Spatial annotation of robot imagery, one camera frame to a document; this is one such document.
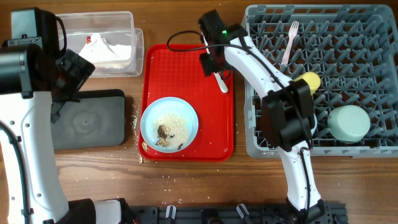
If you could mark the red snack wrapper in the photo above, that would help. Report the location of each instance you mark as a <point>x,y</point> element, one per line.
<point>88,39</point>

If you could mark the black plastic bin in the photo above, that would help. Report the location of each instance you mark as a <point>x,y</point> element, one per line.
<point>97,119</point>

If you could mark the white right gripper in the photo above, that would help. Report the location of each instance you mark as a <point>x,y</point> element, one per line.
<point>207,66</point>

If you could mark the black mounting rail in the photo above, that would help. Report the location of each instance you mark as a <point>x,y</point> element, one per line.
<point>267,214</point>

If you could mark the white plastic spoon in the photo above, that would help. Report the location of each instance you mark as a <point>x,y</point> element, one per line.
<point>220,82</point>

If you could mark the green bowl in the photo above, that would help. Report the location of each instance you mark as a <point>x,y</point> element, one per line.
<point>349,123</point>

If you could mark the red serving tray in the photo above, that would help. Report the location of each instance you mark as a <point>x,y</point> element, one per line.
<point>179,74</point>

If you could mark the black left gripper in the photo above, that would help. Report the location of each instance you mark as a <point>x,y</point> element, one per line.
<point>81,70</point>

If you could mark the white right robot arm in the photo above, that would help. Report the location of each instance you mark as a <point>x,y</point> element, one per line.
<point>287,116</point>

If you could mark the light blue plate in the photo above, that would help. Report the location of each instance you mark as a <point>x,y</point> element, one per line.
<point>174,113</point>

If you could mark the yellow cup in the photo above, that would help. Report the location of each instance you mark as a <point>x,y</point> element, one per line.
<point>312,79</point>

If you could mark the grey dishwasher rack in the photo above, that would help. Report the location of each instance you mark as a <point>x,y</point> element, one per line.
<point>353,49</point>

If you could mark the clear plastic bin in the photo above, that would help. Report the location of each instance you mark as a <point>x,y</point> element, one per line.
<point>116,27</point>

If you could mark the white plastic fork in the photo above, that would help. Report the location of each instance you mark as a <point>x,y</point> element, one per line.
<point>292,34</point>

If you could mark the white napkin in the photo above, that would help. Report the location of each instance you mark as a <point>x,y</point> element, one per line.
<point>105,55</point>

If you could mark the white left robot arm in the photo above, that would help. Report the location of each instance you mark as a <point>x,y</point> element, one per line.
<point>39,74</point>

